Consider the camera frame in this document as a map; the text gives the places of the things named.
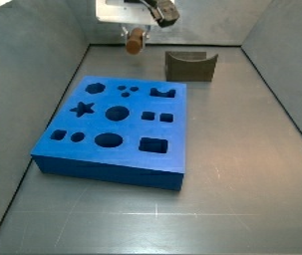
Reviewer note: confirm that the brown wooden cylinder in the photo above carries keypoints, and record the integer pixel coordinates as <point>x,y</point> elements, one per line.
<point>134,44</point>

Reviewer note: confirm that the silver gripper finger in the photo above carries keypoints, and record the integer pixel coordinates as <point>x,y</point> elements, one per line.
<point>124,32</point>
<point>146,33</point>

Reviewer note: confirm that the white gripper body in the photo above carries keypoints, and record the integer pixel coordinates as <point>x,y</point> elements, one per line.
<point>117,11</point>

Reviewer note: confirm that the dark grey curved cradle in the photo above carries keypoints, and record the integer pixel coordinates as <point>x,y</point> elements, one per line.
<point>188,66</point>

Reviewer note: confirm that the blue foam shape board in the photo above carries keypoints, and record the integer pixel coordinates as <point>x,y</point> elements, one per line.
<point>119,131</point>

